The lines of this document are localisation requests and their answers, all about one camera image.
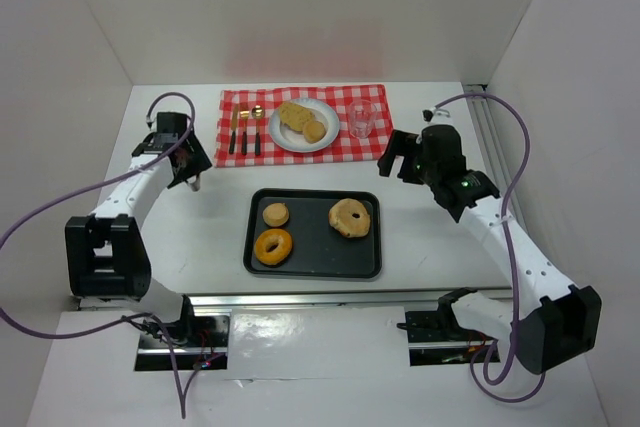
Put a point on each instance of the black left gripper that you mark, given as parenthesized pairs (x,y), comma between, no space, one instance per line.
(192,162)

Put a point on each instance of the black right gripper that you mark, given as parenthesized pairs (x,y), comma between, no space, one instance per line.
(406,157)

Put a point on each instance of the metal tongs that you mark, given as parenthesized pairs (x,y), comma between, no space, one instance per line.
(195,183)

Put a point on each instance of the small round bun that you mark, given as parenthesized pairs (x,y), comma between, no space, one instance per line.
(275,215)
(313,131)

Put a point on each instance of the speckled bread slice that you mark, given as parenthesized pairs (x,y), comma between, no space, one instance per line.
(294,116)

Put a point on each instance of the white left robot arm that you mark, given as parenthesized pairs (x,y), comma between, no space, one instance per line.
(106,256)

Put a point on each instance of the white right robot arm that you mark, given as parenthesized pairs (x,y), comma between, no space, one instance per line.
(551,320)

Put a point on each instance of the red white checkered cloth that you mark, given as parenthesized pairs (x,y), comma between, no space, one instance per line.
(344,149)

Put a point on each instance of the clear plastic cup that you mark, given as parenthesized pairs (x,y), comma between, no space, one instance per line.
(361,117)

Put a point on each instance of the pale bagel with hole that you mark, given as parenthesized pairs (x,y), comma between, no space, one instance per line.
(350,218)

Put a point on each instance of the white paper plate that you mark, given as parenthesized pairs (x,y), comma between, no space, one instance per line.
(294,142)

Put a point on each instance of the orange glazed donut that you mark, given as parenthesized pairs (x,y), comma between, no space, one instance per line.
(273,246)

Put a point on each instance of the black baking tray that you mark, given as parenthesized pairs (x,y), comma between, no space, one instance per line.
(318,249)

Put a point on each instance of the white cover board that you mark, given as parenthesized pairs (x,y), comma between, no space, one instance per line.
(316,343)

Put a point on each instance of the gold knife black handle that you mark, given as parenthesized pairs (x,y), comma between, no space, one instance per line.
(233,129)

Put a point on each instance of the gold fork black handle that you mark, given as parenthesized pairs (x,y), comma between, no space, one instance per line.
(244,115)

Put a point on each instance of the metal base rail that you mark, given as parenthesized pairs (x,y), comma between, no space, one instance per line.
(429,342)

